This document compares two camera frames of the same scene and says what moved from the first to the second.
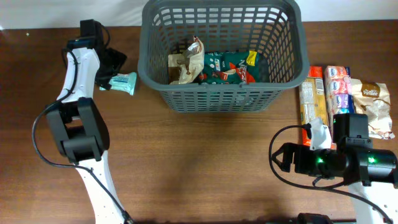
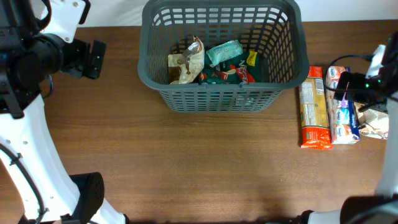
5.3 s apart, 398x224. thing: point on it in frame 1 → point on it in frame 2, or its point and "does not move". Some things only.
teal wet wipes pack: [123, 81] → [224, 51]
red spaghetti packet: [313, 101] does not move
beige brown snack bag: [184, 68] does not move
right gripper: [301, 151] → [356, 79]
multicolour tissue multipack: [339, 92] does not move
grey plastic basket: [274, 28] does not move
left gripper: [120, 58] → [78, 66]
